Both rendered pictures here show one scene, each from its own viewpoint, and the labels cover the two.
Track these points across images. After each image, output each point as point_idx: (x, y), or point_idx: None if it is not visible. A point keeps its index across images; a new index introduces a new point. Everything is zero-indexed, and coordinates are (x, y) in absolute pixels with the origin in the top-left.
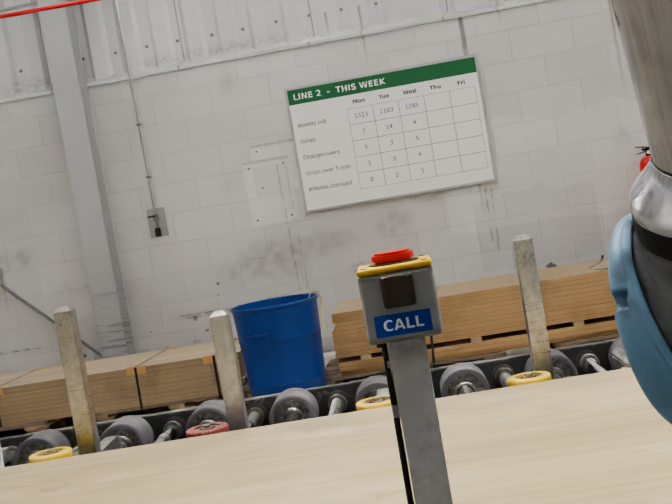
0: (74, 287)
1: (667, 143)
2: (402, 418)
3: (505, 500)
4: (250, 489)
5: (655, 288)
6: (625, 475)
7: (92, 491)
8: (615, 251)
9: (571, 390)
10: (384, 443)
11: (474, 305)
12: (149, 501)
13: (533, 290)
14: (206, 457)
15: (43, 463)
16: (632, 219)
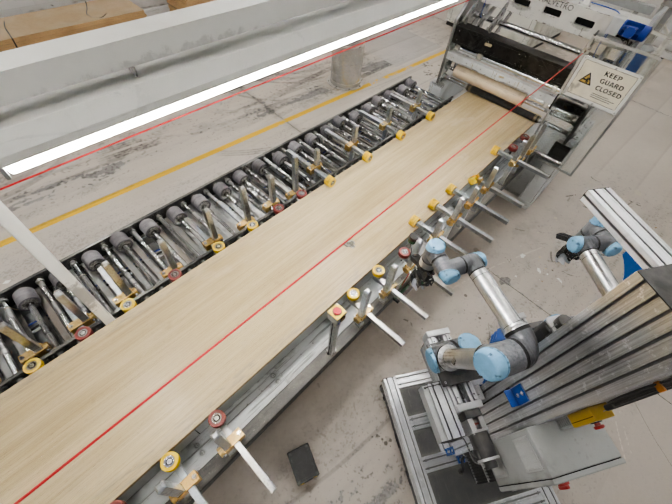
0: None
1: (451, 367)
2: (335, 328)
3: (311, 299)
4: (241, 309)
5: (440, 369)
6: (325, 282)
7: (187, 323)
8: (436, 366)
9: (272, 233)
10: (251, 275)
11: (39, 40)
12: (217, 324)
13: (246, 199)
14: (201, 294)
15: (134, 311)
16: (436, 361)
